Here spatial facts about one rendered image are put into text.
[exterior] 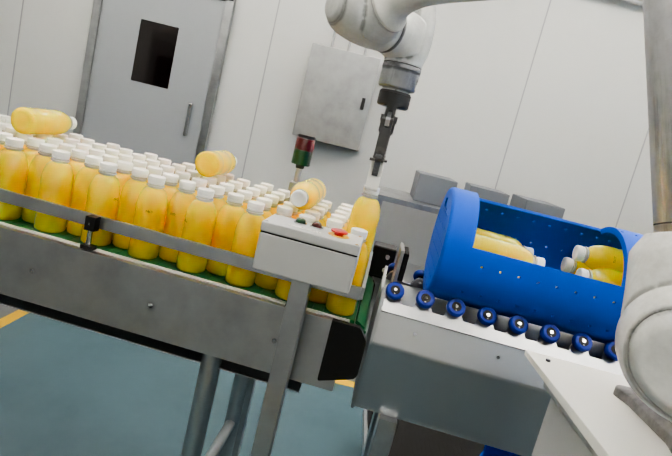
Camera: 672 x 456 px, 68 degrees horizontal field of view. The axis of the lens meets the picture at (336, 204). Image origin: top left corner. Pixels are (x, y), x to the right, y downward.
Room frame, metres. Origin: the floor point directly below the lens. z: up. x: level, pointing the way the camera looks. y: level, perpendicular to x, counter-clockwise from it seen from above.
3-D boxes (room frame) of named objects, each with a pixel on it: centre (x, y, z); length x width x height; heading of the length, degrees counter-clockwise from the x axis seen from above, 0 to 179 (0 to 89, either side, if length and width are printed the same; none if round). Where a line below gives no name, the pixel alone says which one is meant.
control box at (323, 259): (0.99, 0.03, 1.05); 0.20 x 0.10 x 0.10; 85
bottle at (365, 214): (1.18, -0.08, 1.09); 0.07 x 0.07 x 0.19
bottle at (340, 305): (1.11, -0.07, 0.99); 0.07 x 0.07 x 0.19
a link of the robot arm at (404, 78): (1.18, -0.07, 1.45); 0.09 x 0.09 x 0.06
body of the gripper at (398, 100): (1.18, -0.07, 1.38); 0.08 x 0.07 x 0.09; 175
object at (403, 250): (1.26, -0.20, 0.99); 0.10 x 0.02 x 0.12; 175
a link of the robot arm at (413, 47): (1.17, -0.06, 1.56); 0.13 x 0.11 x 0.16; 134
